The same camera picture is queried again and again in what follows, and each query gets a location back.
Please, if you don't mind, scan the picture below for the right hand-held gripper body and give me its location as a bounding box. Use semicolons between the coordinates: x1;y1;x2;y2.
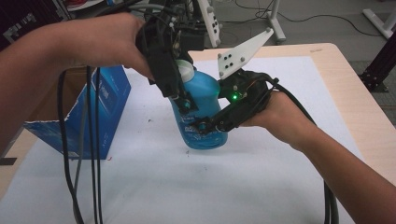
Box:
210;27;279;133

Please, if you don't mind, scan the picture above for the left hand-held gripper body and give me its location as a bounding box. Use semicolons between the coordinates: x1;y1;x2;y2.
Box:
134;0;224;98

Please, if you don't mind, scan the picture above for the blue liquid soap bottle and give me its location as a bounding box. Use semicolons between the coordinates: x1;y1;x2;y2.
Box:
169;59;229;150

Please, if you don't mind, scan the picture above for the person's right hand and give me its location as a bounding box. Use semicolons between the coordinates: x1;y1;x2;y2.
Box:
241;91;316;151

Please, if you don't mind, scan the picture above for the person's left hand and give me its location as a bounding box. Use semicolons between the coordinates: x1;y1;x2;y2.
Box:
61;12;156;81

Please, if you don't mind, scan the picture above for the white foam mat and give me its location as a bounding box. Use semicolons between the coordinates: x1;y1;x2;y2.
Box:
0;55;365;224

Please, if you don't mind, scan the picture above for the blue cardboard box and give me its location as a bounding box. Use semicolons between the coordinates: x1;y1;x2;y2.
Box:
22;64;132;161

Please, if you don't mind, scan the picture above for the dark equipment rack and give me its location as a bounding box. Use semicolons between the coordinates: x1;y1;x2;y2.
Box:
0;0;69;51

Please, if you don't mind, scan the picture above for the white stand foot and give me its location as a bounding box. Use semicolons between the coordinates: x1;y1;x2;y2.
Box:
361;7;396;40

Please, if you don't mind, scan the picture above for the thick black cable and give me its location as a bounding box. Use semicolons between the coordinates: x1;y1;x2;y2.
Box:
92;0;142;17

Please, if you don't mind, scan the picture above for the white stand post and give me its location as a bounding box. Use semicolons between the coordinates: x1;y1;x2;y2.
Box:
266;0;287;43

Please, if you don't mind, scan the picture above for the thin black floor cable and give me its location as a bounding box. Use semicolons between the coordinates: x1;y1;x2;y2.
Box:
233;0;375;37

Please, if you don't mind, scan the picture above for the black metal frame stand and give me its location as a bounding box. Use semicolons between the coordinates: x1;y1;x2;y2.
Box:
358;38;396;93

